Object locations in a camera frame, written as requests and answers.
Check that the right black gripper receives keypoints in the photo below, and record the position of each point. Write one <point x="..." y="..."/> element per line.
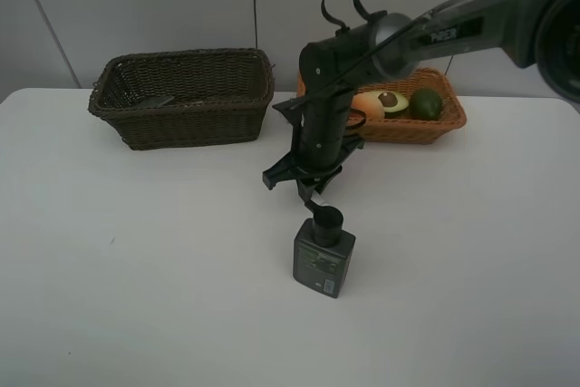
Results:
<point x="319" y="146"/>

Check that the dark green pump bottle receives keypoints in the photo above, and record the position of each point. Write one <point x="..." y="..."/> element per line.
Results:
<point x="322" y="250"/>

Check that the halved avocado with pit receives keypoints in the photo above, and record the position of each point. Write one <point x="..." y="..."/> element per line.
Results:
<point x="387" y="104"/>

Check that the green lime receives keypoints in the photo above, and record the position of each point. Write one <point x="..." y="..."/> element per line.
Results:
<point x="426" y="105"/>

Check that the black whiteboard eraser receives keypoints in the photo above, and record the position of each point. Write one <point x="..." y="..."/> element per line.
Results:
<point x="154" y="102"/>

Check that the pink bottle white cap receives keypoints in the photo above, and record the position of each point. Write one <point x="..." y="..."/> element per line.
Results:
<point x="198" y="102"/>

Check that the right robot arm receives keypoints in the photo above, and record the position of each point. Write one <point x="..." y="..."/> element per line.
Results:
<point x="388" y="48"/>

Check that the dark brown wicker basket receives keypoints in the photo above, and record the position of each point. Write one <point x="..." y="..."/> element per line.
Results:
<point x="240" y="80"/>

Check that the orange wicker basket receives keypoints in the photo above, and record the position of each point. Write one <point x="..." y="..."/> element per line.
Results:
<point x="405" y="129"/>

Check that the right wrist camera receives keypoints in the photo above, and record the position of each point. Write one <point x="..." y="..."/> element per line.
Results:
<point x="291" y="110"/>

